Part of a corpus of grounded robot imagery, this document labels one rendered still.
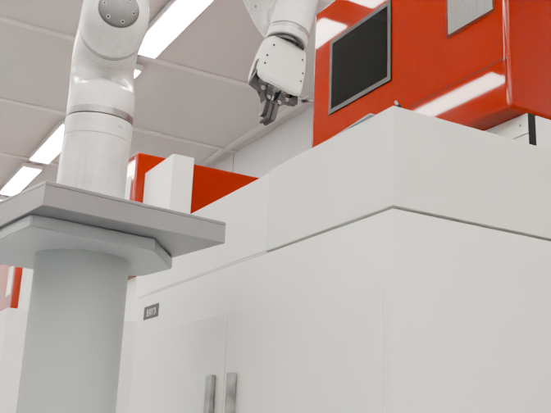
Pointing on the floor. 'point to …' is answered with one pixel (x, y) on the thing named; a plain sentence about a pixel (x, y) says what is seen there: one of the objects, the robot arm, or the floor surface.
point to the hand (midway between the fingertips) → (268, 113)
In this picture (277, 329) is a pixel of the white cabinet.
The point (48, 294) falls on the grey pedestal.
